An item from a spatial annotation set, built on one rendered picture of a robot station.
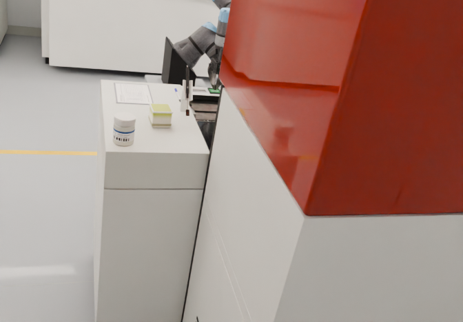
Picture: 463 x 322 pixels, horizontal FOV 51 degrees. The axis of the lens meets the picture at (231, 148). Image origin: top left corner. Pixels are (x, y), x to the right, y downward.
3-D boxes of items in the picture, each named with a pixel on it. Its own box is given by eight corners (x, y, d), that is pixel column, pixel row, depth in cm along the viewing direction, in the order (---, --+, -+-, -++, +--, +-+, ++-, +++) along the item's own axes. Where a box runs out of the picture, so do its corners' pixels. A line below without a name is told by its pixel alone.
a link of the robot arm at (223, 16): (242, 10, 202) (231, 12, 195) (238, 36, 207) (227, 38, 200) (227, 5, 205) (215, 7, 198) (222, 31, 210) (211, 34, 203)
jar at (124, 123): (134, 147, 160) (136, 121, 156) (112, 146, 158) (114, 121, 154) (132, 136, 166) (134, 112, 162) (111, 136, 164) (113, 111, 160)
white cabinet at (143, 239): (304, 332, 228) (353, 189, 191) (94, 354, 199) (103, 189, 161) (262, 243, 282) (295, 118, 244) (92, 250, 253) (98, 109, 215)
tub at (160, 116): (171, 128, 177) (173, 112, 174) (151, 128, 174) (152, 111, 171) (167, 119, 183) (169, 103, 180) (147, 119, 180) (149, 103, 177)
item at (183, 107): (190, 116, 189) (195, 84, 183) (180, 115, 188) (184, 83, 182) (187, 109, 194) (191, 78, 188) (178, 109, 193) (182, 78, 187)
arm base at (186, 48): (172, 43, 249) (187, 31, 248) (191, 65, 255) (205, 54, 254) (173, 47, 235) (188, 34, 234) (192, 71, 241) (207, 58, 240)
